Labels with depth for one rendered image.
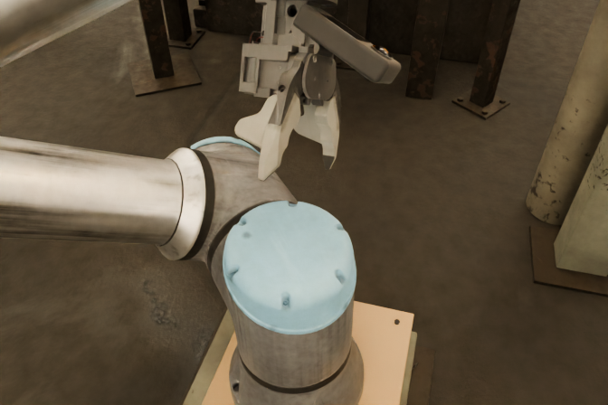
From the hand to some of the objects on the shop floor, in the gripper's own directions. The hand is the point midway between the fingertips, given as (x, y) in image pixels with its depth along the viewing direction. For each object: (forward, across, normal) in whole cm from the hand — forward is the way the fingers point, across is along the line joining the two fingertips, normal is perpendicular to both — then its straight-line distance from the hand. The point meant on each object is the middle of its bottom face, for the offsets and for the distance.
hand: (304, 177), depth 61 cm
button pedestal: (+21, -75, +28) cm, 83 cm away
